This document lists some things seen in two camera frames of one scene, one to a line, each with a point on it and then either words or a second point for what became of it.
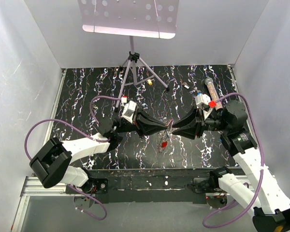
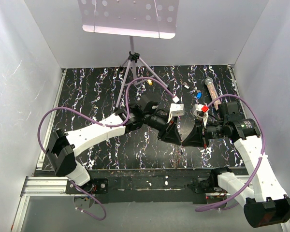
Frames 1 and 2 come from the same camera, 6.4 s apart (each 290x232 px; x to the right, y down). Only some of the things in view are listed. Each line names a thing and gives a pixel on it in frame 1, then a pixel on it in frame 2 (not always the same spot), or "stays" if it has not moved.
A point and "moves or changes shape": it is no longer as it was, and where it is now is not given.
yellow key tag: [149, 81] stays
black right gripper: [192, 125] -> [195, 138]
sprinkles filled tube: [213, 93] stays
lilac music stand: [152, 19] stays
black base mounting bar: [143, 185] stays
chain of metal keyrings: [164, 135] moves or changes shape
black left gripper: [144, 124] -> [170, 134]
